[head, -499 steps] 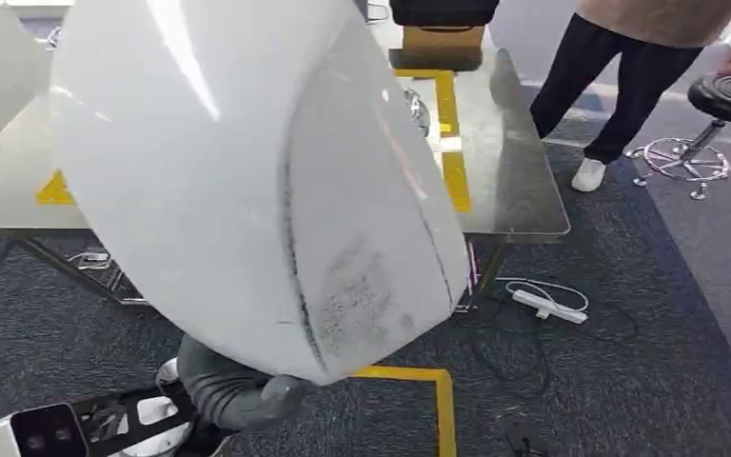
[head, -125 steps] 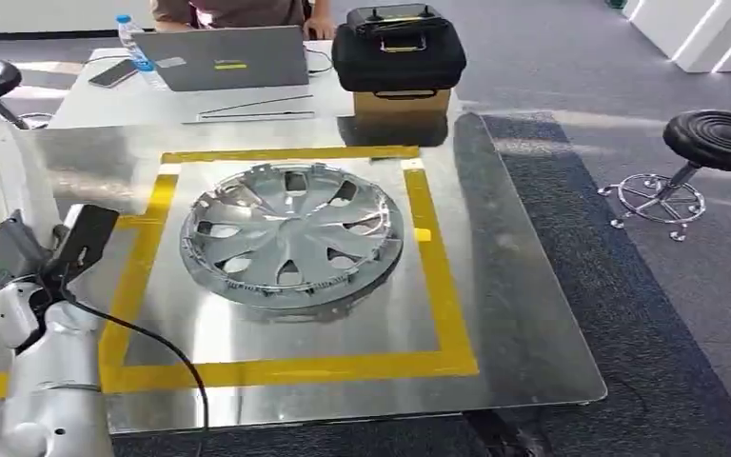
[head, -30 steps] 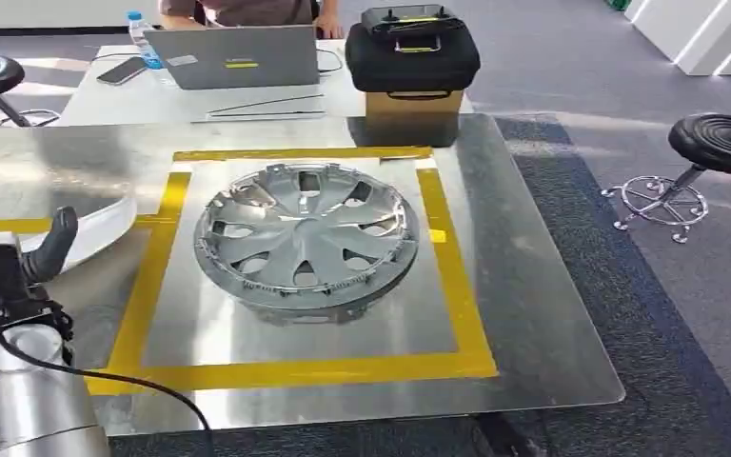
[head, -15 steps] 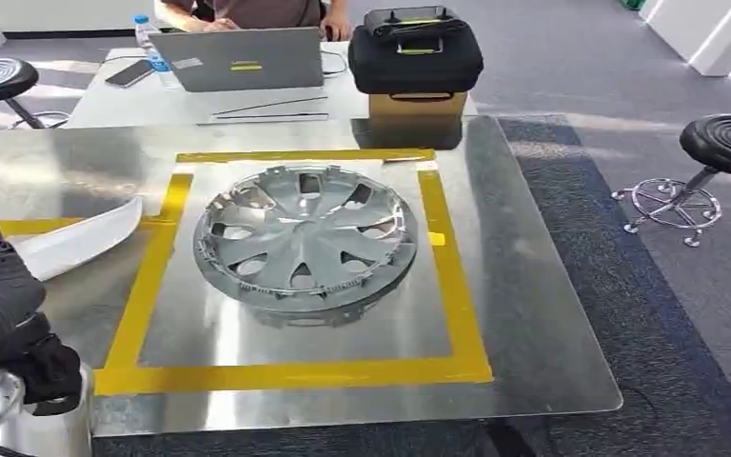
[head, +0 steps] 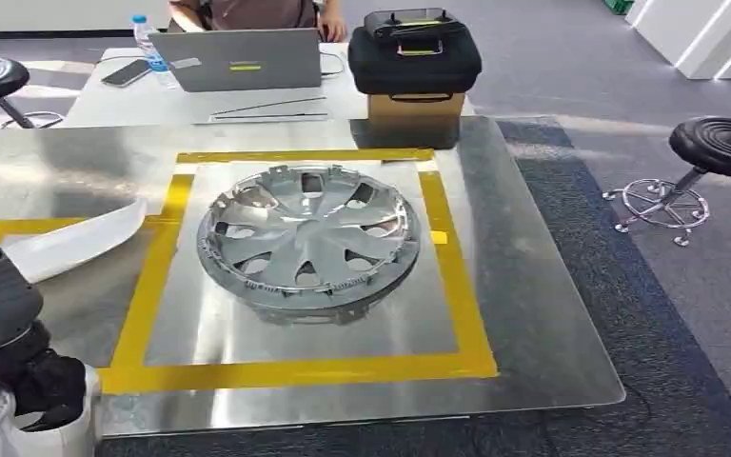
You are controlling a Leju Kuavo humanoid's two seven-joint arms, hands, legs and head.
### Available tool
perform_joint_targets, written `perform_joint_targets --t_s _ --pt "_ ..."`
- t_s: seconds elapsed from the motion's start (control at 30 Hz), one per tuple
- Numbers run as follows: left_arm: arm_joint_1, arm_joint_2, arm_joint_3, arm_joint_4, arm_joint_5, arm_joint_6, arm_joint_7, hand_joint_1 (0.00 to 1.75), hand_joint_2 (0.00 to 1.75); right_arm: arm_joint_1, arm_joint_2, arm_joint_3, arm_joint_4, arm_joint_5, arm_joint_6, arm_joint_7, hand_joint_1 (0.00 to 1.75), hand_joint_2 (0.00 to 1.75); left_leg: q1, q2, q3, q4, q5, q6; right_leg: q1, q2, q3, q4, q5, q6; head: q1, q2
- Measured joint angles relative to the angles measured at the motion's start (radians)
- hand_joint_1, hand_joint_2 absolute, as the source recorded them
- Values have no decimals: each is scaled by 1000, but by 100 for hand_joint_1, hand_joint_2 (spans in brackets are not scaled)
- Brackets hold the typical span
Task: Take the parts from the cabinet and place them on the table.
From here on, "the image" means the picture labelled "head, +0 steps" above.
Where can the small yellow tape piece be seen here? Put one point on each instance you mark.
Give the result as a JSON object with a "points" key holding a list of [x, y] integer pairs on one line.
{"points": [[438, 238]]}

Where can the black carry case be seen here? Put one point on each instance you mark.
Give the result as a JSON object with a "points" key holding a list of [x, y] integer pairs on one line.
{"points": [[416, 72]]}

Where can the white partition panel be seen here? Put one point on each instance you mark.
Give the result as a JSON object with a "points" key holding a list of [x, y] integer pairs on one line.
{"points": [[700, 38]]}

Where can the brown cardboard box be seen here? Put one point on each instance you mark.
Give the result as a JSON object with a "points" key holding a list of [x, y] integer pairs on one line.
{"points": [[416, 117]]}

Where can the yellow tape frame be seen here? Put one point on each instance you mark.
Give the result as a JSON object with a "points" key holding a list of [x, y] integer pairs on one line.
{"points": [[151, 296]]}

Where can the black phone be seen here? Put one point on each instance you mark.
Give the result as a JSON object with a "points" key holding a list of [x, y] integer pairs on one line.
{"points": [[126, 72]]}

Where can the clear water bottle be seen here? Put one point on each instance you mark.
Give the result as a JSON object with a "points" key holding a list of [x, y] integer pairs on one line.
{"points": [[151, 53]]}

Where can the silver wheel hubcap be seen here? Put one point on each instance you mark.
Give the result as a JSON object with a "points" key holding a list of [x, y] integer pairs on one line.
{"points": [[309, 240]]}

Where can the white table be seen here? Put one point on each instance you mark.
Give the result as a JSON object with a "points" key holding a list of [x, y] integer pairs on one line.
{"points": [[138, 104]]}

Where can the person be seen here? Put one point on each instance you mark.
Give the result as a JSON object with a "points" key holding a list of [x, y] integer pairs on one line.
{"points": [[258, 12]]}

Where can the green plastic crate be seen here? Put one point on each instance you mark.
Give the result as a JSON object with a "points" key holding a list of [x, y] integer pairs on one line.
{"points": [[618, 5]]}

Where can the thin black strip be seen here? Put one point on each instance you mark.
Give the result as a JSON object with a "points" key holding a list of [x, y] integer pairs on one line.
{"points": [[271, 105]]}

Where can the black device green stripe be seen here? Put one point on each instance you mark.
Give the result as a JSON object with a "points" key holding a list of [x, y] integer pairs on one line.
{"points": [[413, 22]]}

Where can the white plastic shell part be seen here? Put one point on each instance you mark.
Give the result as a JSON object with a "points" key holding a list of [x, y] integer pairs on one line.
{"points": [[69, 246]]}

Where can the grey laptop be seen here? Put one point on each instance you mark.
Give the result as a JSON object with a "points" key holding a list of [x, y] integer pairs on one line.
{"points": [[239, 60]]}

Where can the steel bench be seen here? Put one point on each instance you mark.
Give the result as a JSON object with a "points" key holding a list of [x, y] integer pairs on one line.
{"points": [[529, 284]]}

